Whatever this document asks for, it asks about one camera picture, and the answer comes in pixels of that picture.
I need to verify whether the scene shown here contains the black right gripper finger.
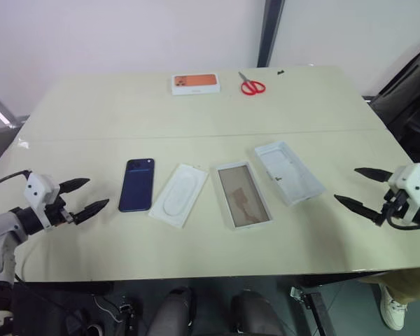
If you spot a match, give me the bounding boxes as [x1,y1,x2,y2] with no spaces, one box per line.
[333,194,386,227]
[353,167,393,183]

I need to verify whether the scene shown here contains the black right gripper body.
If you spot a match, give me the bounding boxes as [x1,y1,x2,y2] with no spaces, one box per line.
[380,188,411,221]

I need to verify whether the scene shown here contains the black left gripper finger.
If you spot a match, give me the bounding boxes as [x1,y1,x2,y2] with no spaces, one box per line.
[57,177,92,194]
[72,198,111,225]

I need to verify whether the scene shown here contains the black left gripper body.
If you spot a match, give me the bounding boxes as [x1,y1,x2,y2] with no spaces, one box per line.
[43,195,79,229]

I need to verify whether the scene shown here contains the dark blue smartphone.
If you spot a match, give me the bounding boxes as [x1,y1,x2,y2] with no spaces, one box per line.
[118,157,156,214]

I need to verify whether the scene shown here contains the white phone box lid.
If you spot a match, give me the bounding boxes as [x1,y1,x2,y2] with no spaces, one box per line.
[253,140,328,207]

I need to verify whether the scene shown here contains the white moulded insert tray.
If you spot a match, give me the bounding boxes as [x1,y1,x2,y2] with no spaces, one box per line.
[148,162,210,230]

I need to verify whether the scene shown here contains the white phone box base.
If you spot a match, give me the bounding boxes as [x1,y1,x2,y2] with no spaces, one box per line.
[213,160,275,232]

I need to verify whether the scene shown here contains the orange print phone box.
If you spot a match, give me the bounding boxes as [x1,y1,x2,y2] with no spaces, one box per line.
[170,72,222,97]

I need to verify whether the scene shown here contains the black chair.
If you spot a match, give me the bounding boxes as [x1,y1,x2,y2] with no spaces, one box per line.
[362,44,420,166]

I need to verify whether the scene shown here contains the khaki trouser leg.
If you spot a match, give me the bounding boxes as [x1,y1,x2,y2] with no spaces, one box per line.
[356,269,420,309]

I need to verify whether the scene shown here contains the white sneaker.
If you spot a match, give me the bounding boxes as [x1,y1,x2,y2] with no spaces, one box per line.
[379,282,409,332]

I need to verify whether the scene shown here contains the dark rounded shape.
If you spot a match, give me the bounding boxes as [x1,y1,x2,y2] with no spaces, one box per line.
[230,288,288,336]
[148,286,197,336]

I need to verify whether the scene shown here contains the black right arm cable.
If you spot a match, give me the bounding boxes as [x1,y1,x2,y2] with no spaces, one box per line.
[384,204,420,232]

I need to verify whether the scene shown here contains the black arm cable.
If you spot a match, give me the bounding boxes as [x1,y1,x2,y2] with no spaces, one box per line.
[384,204,420,232]
[0,169,33,197]

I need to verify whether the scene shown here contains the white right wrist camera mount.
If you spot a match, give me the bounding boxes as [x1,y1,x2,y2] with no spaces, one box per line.
[387,162,420,223]

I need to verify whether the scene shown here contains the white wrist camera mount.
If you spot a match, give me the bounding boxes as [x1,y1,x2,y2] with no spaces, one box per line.
[387,162,420,223]
[24,172,61,231]

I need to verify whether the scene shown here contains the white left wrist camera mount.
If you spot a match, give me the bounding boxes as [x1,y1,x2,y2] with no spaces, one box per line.
[24,172,61,231]

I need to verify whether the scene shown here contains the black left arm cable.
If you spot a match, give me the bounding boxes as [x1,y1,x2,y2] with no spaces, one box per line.
[0,169,33,197]

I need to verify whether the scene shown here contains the metal frame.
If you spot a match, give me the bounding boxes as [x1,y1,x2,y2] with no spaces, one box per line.
[0,85,31,130]

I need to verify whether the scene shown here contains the white cable under table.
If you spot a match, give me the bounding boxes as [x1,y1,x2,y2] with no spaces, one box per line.
[92,294,134,325]

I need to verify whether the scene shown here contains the metal table leg bracket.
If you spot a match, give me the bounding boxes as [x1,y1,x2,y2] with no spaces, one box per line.
[289,283,334,336]

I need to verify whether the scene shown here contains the red handled scissors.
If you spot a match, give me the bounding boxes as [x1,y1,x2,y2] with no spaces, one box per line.
[237,71,267,97]

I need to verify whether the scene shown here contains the dark vertical post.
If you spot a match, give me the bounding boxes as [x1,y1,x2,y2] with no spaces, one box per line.
[256,0,286,68]

